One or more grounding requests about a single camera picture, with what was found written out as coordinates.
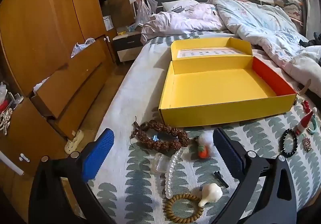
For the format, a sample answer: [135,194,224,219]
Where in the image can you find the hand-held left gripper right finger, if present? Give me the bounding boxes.
[211,127,300,224]

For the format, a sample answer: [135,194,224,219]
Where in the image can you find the dark bed headboard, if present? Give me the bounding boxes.
[150,0,274,13]

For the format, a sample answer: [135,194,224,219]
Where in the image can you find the white pillow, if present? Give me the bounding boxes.
[163,0,201,12]

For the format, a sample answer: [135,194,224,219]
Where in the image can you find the tan wooden bead bracelet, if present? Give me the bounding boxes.
[164,193,204,220]

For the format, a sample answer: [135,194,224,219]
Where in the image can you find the patterned pillow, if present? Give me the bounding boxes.
[273,0,304,22]

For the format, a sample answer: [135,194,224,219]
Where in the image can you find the wooden wardrobe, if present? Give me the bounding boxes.
[0,0,137,180]

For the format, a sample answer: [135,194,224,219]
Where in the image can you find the black bead bracelet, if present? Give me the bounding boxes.
[279,129,299,156]

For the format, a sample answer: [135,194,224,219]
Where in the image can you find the white crumpled plastic bag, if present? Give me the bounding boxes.
[70,38,96,58]

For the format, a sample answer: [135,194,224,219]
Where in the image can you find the small black hair clip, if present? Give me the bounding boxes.
[214,171,229,188]

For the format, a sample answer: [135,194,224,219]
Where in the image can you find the dark nightstand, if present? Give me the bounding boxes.
[112,31,144,62]

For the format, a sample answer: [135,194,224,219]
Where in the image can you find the white pom-pom carrot hair clip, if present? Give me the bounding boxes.
[193,132,218,159]

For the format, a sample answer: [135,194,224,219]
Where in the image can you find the black and white patterned cloth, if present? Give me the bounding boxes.
[0,107,13,136]

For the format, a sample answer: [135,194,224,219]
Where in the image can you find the brown rudraksha bead bracelet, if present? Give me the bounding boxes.
[130,117,191,150]

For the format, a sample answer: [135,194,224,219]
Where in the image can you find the black clothing pile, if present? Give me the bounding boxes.
[300,32,321,47]

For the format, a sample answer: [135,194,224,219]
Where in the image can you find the cream slipper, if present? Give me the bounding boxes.
[64,130,84,153]

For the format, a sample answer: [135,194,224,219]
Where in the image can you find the teal bangle ring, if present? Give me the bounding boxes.
[307,115,319,135]

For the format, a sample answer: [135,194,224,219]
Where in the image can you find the clear plastic bottle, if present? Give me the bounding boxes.
[0,82,8,100]

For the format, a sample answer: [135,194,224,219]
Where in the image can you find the metal flower brooch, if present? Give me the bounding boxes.
[301,134,313,152]

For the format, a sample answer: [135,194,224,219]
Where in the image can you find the white gourd pendant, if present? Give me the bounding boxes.
[198,183,223,207]

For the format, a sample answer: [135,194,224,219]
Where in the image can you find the grey curtain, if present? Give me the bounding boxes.
[292,0,321,39]

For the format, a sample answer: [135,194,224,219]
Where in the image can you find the clear plastic hair claw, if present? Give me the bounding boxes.
[150,152,173,173]

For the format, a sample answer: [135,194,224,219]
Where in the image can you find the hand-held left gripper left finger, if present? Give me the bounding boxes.
[28,128,116,224]

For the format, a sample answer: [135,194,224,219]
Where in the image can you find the yellow cardboard box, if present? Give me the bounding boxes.
[158,37,298,128]

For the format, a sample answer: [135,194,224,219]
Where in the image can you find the pink quilt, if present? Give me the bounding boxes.
[140,0,227,45]

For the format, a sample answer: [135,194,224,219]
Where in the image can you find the red santa hat hair clip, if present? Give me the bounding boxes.
[293,107,318,136]

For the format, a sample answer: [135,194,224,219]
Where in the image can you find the clear plastic bag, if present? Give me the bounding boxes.
[133,0,158,26]

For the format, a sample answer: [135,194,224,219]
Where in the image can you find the tan curved strip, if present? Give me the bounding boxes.
[297,79,312,95]

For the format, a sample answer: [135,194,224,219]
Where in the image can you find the blue patterned quilt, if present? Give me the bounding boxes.
[207,0,321,91]

